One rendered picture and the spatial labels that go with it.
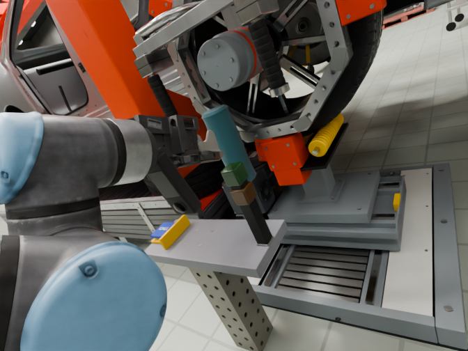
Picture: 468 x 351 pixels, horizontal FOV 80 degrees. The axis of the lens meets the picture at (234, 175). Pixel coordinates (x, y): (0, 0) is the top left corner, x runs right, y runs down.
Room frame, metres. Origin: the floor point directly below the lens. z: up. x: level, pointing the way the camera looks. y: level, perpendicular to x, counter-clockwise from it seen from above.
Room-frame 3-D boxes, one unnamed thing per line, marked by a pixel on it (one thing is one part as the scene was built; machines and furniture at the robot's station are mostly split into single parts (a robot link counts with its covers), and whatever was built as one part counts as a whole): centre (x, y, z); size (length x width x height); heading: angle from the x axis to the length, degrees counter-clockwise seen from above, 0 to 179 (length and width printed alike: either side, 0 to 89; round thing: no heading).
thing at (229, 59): (0.84, -0.15, 0.85); 0.21 x 0.14 x 0.14; 138
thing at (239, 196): (0.56, 0.00, 0.59); 0.04 x 0.04 x 0.04; 48
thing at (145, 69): (0.85, 0.07, 0.93); 0.09 x 0.05 x 0.05; 138
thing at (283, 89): (0.60, -0.16, 0.83); 0.04 x 0.04 x 0.16
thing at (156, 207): (2.02, 1.13, 0.28); 2.47 x 0.09 x 0.22; 48
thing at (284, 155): (0.92, -0.22, 0.48); 0.16 x 0.12 x 0.17; 138
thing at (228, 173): (0.56, 0.00, 0.64); 0.04 x 0.04 x 0.04; 48
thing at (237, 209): (1.23, -0.12, 0.26); 0.42 x 0.18 x 0.35; 138
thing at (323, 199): (1.02, -0.31, 0.32); 0.40 x 0.30 x 0.28; 48
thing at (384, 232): (1.00, -0.33, 0.13); 0.50 x 0.36 x 0.10; 48
